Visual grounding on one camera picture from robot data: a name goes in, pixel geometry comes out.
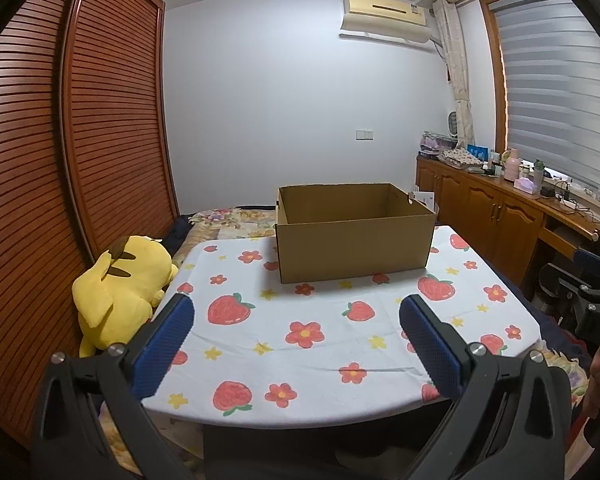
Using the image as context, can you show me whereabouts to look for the pink bottle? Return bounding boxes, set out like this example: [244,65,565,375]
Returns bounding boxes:
[503,149,521,181]

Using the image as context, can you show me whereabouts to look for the brown cardboard box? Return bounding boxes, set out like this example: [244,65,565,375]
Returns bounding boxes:
[275,183,437,285]

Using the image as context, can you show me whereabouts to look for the dark blue cloth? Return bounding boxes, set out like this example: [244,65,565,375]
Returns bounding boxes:
[162,214,201,256]

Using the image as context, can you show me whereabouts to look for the grey striped window blind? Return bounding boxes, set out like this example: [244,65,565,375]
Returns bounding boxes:
[490,0,600,211]

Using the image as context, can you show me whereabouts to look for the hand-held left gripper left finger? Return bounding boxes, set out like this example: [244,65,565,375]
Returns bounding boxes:
[30,292,197,480]

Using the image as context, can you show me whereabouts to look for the cream patterned curtain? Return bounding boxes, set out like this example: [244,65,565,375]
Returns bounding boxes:
[432,0,476,151]

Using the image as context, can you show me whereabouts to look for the yellow plush toy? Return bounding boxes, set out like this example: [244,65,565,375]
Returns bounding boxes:
[71,234,179,358]

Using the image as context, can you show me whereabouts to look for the wooden window frame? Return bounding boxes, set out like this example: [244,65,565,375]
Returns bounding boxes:
[480,0,512,153]

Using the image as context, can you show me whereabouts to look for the strawberry print cloth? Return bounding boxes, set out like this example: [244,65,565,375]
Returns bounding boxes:
[145,224,541,417]

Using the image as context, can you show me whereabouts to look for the wooden cabinet desk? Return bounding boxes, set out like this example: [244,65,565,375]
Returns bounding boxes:
[415,154,600,301]

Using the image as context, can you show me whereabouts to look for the wooden louvered wardrobe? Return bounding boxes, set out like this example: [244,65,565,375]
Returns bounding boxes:
[0,0,181,461]

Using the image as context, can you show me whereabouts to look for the purple stacked pouches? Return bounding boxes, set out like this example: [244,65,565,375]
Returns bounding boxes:
[419,131,451,157]

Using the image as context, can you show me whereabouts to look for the white paper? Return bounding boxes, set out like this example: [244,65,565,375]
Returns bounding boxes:
[409,186,438,215]

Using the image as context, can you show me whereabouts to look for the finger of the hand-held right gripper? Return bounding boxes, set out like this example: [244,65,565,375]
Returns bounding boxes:
[572,249,600,286]
[560,277,600,311]

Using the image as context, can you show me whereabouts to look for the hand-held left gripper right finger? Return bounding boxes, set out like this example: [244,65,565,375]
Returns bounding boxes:
[399,294,578,480]

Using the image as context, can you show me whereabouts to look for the floral bed sheet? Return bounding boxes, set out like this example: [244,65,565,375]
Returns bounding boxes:
[97,207,588,480]

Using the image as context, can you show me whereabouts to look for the wall air conditioner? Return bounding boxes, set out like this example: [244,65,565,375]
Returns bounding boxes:
[339,0,433,51]

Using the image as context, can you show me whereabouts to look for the floral cloth bag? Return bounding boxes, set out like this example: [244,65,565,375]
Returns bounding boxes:
[439,147,483,168]

